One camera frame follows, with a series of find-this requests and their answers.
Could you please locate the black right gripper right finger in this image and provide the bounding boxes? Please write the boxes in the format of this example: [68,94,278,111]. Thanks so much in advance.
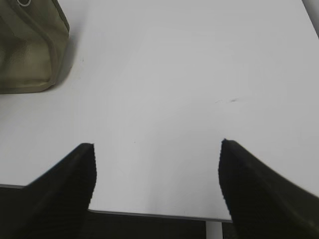
[218,139,319,239]

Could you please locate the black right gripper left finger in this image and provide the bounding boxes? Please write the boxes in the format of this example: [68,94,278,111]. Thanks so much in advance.
[7,143,97,239]

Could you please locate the yellow canvas tote bag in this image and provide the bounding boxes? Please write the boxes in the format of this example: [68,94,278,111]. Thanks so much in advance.
[0,0,70,94]

